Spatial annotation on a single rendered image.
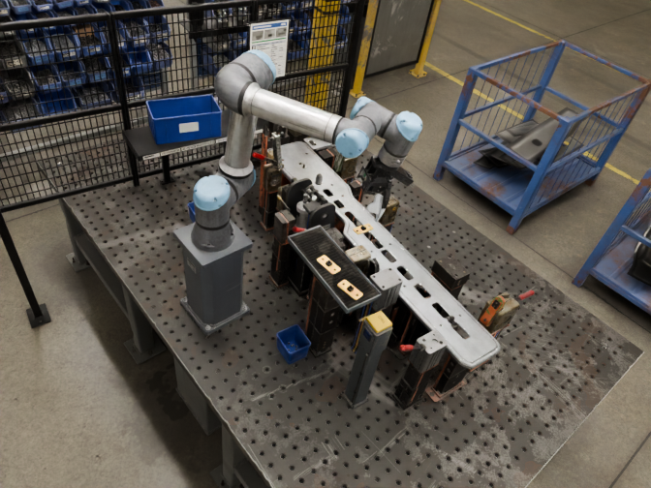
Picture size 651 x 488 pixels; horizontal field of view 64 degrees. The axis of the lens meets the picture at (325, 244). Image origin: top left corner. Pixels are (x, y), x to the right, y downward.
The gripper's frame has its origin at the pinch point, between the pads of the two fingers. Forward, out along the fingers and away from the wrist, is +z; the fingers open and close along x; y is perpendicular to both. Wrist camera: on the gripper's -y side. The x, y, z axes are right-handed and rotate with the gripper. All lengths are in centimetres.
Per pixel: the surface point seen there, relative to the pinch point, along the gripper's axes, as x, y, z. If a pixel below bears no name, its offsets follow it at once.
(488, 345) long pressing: 44, -41, 24
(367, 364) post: 41, 1, 33
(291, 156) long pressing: -72, -4, 50
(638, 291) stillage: -1, -234, 91
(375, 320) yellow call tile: 33.6, 3.5, 15.6
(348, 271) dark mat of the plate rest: 13.0, 4.7, 19.6
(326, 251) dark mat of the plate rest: 2.7, 8.6, 22.0
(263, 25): -124, 5, 17
